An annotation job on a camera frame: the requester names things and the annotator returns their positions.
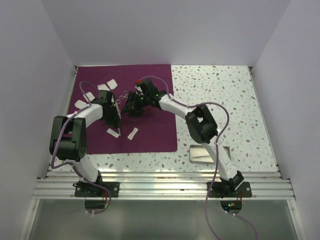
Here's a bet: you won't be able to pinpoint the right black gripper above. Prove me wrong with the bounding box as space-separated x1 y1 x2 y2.
121 91 150 117

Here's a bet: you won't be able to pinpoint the steel forceps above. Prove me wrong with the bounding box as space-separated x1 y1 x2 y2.
119 90 129 100

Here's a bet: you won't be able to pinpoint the steel scissors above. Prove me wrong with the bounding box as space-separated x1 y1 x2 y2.
192 155 211 159
115 99 122 136

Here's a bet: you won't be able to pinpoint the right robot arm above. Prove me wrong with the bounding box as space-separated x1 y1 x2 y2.
123 79 244 197

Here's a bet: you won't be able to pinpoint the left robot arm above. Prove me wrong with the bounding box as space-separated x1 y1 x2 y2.
49 90 120 197

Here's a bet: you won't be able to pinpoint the white strip left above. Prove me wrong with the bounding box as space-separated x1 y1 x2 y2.
106 128 120 139

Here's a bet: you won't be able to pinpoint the white strip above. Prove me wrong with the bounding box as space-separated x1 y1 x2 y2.
106 128 120 139
127 127 139 141

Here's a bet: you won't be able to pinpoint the white strip right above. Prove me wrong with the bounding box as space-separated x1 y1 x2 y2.
127 127 139 141

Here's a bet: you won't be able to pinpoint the purple cloth mat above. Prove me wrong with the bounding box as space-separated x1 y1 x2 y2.
68 64 177 155

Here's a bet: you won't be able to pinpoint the white gauze pad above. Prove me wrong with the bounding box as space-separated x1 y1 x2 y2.
74 100 87 110
106 79 118 90
97 84 110 91
83 92 95 103

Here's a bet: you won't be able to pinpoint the white gauze pad far left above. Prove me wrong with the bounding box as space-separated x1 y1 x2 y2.
74 100 87 110

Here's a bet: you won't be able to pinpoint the metal tray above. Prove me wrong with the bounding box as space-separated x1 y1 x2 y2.
188 144 231 166

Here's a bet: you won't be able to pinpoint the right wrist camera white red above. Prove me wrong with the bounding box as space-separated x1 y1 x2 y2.
135 79 142 88

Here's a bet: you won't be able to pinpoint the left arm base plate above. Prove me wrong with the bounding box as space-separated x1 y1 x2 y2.
72 181 120 198

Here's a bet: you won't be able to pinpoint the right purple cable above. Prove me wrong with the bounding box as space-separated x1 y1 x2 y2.
141 75 258 240

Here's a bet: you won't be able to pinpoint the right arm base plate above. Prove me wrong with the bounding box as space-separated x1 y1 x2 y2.
206 181 253 199

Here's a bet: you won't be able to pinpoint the aluminium rail frame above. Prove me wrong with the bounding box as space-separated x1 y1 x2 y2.
31 171 295 200

